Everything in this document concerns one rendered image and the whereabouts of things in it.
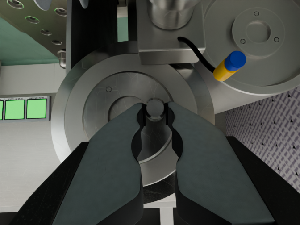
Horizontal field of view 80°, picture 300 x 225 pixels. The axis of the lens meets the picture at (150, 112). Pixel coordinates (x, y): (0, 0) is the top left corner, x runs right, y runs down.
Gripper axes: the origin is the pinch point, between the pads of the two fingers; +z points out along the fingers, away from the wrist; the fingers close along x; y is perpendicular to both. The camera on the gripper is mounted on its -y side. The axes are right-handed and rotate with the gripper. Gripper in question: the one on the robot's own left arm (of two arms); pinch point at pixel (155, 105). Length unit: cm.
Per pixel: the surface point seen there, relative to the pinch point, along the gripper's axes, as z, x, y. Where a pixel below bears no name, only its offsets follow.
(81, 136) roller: 1.3, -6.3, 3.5
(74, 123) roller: 2.1, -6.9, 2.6
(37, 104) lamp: 32.4, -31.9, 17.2
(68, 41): 8.4, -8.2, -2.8
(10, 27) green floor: 217, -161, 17
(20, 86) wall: 260, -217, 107
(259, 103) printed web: 12.9, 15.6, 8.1
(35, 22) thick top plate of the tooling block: 30.8, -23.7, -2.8
